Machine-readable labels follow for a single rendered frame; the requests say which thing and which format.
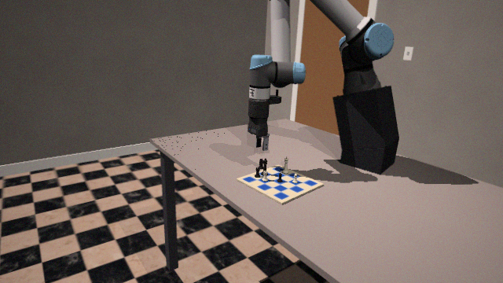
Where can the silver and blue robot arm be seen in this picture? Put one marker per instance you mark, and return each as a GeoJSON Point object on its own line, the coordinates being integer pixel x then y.
{"type": "Point", "coordinates": [369, 41]}

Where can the blue and cream chessboard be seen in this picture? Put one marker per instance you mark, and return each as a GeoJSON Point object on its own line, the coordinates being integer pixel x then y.
{"type": "Point", "coordinates": [281, 192]}

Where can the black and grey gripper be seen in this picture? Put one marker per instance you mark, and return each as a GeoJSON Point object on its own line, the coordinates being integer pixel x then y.
{"type": "Point", "coordinates": [258, 112]}

